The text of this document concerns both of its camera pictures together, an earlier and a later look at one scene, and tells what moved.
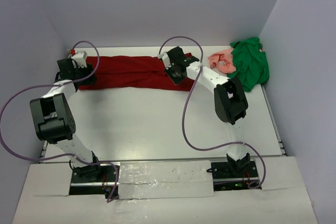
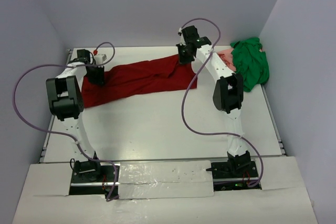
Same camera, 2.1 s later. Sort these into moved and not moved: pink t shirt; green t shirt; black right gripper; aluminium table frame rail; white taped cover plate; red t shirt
Moved: red t shirt; black right gripper
Not moved: aluminium table frame rail; green t shirt; pink t shirt; white taped cover plate
